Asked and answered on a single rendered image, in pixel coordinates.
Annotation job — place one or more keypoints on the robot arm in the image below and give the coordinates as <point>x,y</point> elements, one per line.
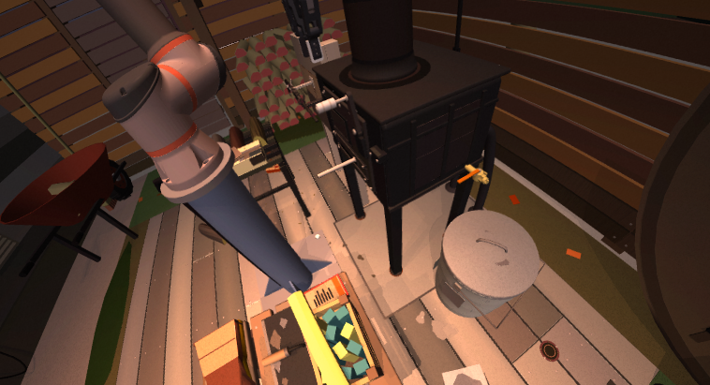
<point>166,108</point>

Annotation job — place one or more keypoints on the black flue pipe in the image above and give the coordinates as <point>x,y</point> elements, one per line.
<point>380,30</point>

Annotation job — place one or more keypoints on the black heater body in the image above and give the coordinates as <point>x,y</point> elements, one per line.
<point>427,130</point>

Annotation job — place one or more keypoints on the brown wooden hot tub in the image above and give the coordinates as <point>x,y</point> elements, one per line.
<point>674,235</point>

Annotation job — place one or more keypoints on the grey metal lever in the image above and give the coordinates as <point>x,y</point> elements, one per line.
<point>299,87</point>

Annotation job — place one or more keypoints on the stacked firewood pile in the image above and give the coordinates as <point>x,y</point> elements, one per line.
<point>266,74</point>

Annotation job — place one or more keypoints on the cream box device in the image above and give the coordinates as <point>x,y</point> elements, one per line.
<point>249,155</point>

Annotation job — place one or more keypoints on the small orange tool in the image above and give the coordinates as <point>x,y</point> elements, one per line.
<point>273,168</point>

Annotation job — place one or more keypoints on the black small stand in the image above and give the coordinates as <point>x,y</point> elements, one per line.
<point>277,180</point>

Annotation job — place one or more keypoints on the thin black pole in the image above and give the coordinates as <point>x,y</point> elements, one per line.
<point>458,19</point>

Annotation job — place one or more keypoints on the orange and yellow drain valve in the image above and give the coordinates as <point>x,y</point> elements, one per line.
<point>476,174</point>

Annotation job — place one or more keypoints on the grey hearth slab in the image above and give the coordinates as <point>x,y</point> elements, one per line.
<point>371,252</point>

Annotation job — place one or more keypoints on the orange floor scrap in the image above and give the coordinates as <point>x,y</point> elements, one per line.
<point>513,199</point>
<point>573,253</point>

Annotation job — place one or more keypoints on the grey bin lid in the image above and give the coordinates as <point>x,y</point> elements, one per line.
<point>491,255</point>

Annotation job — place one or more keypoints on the red wheelbarrow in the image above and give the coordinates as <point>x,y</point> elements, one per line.
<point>61,188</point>

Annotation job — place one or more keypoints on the teal block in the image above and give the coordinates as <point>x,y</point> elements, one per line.
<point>331,332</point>
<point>359,367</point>

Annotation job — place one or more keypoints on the yellow block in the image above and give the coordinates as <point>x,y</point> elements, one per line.
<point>347,331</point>
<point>340,350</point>

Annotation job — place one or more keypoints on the wooden crate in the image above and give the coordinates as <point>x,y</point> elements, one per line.
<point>277,332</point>

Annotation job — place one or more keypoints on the long yellow bar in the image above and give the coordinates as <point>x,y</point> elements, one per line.
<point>316,341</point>

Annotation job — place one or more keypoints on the grey metal bin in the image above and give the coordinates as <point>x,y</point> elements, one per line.
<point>471,302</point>

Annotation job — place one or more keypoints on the brown cardboard box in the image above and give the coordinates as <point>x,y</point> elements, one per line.
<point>219,352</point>

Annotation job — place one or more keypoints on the white paper sheet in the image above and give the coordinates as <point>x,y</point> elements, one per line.
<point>465,375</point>

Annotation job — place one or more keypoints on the round black floor drain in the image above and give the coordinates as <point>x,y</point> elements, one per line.
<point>550,350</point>

